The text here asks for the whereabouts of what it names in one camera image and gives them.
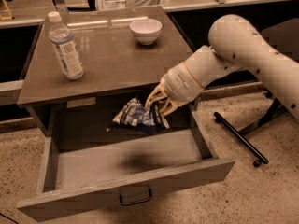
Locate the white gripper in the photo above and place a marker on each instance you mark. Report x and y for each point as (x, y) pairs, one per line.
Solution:
(179, 83)

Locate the black drawer handle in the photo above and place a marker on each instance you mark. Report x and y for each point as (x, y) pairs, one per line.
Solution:
(135, 195)

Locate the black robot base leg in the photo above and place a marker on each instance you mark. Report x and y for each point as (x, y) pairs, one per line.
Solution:
(275, 110)

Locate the white ceramic bowl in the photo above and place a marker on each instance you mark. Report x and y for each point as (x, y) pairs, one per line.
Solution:
(146, 31)

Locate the grey cabinet with top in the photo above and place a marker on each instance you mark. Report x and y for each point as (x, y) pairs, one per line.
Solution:
(112, 59)

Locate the open grey top drawer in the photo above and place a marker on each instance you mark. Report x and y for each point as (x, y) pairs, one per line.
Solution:
(85, 168)

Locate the blue chip bag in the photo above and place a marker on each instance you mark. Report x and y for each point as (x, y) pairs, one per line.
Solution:
(134, 116)

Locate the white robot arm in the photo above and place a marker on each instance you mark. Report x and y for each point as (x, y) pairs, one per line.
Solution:
(233, 43)

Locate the clear plastic water bottle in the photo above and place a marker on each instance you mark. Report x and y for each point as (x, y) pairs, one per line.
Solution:
(65, 47)

